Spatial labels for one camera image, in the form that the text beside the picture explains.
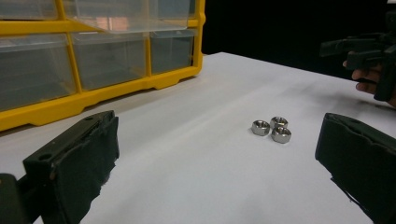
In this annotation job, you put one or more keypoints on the clear plastic drawer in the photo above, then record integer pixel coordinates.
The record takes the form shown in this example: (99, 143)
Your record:
(130, 15)

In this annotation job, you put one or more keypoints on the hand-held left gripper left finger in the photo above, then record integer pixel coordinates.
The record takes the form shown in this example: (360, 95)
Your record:
(71, 168)

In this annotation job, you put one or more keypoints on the steel hex nut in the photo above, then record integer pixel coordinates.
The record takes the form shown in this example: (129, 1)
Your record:
(260, 128)
(279, 121)
(281, 135)

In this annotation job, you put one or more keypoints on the yellow drawer organizer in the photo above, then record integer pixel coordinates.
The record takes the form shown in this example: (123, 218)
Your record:
(93, 96)

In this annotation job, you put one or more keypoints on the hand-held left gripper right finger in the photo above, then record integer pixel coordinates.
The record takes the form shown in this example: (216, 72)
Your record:
(361, 158)

